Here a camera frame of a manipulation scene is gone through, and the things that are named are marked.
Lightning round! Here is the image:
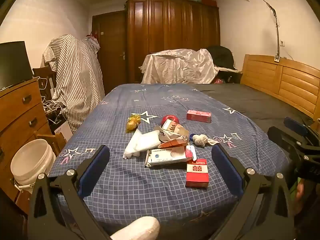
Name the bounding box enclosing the silver cloth cover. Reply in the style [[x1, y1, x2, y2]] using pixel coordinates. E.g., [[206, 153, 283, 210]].
[[139, 48, 218, 85]]

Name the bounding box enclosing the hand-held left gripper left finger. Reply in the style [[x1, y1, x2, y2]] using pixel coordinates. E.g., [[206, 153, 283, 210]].
[[27, 144, 112, 240]]

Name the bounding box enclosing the black bed sheet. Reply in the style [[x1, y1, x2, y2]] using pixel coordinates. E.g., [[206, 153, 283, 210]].
[[192, 84, 314, 155]]

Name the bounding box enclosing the black clothing pile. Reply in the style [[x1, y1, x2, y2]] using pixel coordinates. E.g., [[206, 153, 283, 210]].
[[207, 45, 237, 71]]

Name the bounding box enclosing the white bubble wrap bag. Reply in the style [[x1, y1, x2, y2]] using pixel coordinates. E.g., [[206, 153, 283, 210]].
[[122, 129, 162, 160]]

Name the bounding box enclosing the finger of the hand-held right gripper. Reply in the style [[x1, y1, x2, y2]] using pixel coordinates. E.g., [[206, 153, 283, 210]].
[[283, 117, 315, 145], [267, 126, 308, 160]]

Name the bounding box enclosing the orange paper carton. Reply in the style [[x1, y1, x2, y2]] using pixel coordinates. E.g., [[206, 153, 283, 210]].
[[158, 137, 191, 149]]

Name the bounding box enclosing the bundle of white cables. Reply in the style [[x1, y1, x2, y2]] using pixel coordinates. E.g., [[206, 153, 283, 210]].
[[42, 97, 67, 120]]

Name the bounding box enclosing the small wooden stool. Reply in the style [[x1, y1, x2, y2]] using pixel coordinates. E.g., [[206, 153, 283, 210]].
[[34, 130, 67, 155]]

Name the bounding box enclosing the pink red carton box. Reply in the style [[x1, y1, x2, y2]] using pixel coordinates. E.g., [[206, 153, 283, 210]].
[[186, 109, 212, 123]]

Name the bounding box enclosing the grey striped cloth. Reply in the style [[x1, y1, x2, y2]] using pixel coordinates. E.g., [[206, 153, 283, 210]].
[[42, 34, 105, 133]]

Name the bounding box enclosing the small white red packet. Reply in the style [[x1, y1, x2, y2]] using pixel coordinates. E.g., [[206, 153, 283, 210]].
[[185, 145, 197, 161]]

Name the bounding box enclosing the dark wooden nightstand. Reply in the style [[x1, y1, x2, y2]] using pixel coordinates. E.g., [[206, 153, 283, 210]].
[[216, 69, 243, 84]]

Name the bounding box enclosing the dark wooden wardrobe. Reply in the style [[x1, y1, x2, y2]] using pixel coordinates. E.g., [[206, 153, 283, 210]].
[[126, 0, 221, 83]]

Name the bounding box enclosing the white plastic bucket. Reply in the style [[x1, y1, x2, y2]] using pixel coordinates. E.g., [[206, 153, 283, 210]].
[[10, 139, 57, 188]]

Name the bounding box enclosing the yellow snack wrapper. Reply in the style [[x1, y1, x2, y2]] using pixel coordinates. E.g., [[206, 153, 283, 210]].
[[126, 113, 142, 133]]

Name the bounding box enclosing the black flat screen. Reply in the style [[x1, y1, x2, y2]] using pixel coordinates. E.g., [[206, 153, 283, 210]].
[[0, 41, 34, 90]]

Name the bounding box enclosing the wooden chair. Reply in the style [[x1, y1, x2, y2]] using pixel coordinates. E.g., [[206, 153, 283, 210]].
[[32, 66, 57, 100]]

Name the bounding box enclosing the wooden dresser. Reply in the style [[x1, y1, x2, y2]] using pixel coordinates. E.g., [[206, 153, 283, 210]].
[[0, 77, 53, 205]]

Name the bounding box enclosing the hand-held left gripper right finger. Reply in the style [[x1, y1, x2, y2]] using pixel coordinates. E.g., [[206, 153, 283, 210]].
[[211, 144, 297, 240]]

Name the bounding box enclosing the crumpled brown paper bag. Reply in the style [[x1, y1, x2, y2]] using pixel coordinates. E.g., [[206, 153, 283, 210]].
[[154, 119, 190, 143]]

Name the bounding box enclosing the red cigarette box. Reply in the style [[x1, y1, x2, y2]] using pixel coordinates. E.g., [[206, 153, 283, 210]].
[[185, 158, 209, 188]]

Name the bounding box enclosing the dark wooden door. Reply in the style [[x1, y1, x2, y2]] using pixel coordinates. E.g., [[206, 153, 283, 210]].
[[92, 10, 127, 95]]

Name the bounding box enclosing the white cardboard box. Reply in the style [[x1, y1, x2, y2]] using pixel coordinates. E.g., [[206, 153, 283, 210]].
[[50, 120, 73, 143]]

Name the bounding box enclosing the white fuzzy cloth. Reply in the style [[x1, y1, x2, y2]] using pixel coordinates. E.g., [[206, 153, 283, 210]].
[[110, 216, 160, 240]]

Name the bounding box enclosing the wooden headboard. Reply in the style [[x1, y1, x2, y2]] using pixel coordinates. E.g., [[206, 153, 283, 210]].
[[240, 54, 320, 120]]

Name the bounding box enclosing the silver printed packet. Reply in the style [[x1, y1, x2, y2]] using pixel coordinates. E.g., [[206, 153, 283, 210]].
[[144, 146, 193, 168]]

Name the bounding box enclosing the person's right hand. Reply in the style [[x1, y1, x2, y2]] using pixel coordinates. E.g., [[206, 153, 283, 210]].
[[294, 179, 305, 207]]

